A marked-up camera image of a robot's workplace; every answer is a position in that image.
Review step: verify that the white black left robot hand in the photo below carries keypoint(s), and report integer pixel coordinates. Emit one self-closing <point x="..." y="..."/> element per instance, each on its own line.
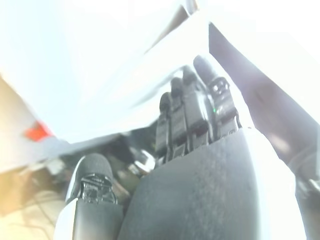
<point x="200" y="190"/>

